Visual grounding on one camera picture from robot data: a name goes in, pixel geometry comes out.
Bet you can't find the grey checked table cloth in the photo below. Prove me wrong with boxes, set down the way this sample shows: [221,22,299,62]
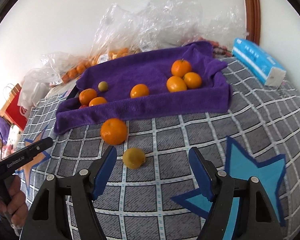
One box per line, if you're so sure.
[16,57,300,240]

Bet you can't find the clear bag of kumquats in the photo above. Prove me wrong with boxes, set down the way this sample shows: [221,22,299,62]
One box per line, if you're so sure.
[88,4,143,66]

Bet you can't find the person's left hand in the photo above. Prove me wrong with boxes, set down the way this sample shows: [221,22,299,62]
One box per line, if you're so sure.
[0,175,28,229]

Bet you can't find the large orange mandarin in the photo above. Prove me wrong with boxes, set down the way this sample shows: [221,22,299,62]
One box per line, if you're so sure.
[100,118,128,145]
[78,88,97,105]

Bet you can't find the brown wooden door frame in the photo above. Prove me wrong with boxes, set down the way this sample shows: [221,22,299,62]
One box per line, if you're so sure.
[244,0,261,45]

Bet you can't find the blue tissue pack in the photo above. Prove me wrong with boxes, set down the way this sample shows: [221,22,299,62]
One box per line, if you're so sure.
[232,38,286,87]

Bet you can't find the small orange fruit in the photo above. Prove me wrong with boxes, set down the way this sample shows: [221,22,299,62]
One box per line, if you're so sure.
[183,72,203,89]

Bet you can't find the purple towel lined tray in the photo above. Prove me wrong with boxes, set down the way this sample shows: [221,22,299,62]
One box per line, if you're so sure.
[54,41,232,135]

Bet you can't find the white plastic shopping bag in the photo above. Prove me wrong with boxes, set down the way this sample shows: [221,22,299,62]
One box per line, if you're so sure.
[17,79,50,109]

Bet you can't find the yellow-green round fruit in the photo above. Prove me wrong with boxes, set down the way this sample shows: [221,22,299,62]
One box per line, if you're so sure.
[98,81,108,92]

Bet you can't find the large crumpled clear bag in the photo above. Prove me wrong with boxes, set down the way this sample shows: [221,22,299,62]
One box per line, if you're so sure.
[133,0,248,52]

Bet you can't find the red paper shopping bag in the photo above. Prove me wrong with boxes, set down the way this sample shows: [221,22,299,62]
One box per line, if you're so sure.
[0,84,31,131]

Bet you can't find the clear bag of tangerines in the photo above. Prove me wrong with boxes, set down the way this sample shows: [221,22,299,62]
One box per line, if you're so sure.
[25,51,91,86]

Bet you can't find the pale yellow round fruit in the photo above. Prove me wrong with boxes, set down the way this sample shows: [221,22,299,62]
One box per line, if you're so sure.
[122,148,146,169]

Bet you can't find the small orange tangerine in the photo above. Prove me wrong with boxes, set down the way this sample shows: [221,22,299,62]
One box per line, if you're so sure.
[171,59,192,77]

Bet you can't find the oval orange kumquat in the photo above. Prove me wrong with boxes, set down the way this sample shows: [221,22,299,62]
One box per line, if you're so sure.
[166,76,187,93]

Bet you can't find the small orange with stem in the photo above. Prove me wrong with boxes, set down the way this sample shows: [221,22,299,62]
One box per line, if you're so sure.
[89,96,107,107]

